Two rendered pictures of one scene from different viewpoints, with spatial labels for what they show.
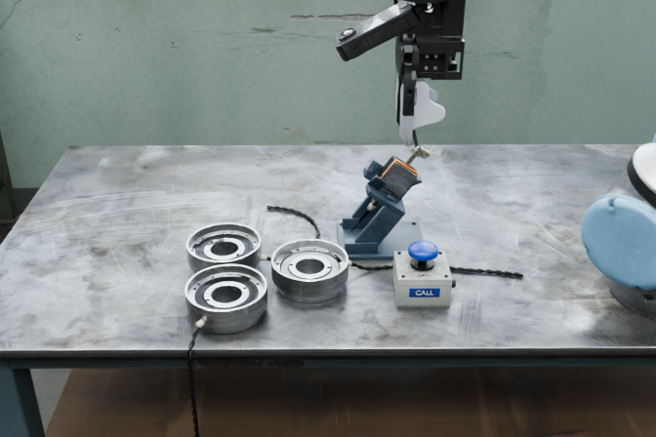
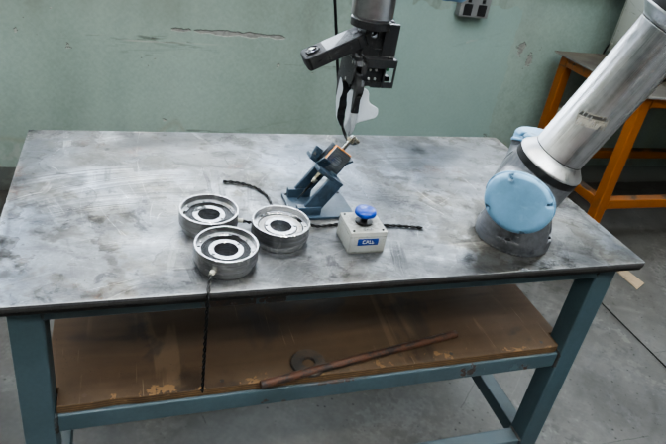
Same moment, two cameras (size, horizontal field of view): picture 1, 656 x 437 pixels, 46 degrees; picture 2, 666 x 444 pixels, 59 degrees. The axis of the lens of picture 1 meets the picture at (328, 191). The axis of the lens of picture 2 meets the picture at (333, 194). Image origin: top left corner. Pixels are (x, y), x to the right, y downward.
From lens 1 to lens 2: 27 cm
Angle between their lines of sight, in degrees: 19
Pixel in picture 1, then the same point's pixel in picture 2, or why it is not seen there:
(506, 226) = (398, 193)
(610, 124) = (401, 122)
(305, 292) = (283, 245)
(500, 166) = (379, 151)
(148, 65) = (44, 61)
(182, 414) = (163, 347)
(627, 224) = (521, 190)
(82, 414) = (75, 355)
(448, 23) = (387, 47)
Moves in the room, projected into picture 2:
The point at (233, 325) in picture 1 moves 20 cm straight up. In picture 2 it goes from (238, 273) to (249, 161)
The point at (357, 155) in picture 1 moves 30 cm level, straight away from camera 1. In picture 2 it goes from (276, 142) to (259, 96)
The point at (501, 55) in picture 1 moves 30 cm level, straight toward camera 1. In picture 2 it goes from (331, 68) to (335, 91)
